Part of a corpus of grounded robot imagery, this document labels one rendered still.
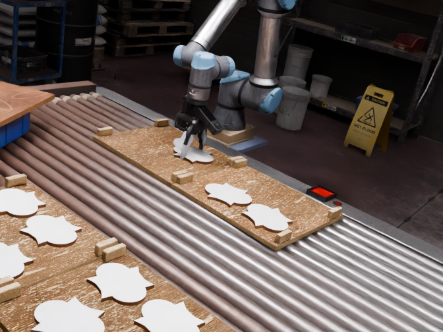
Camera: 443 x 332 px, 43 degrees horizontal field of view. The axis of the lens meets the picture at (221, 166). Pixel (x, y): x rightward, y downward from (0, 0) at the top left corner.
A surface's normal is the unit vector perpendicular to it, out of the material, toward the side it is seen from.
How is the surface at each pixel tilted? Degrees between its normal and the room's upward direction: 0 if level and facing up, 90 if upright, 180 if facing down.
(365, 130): 77
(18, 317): 0
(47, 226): 0
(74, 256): 0
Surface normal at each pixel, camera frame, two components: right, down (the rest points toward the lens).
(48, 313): 0.18, -0.90
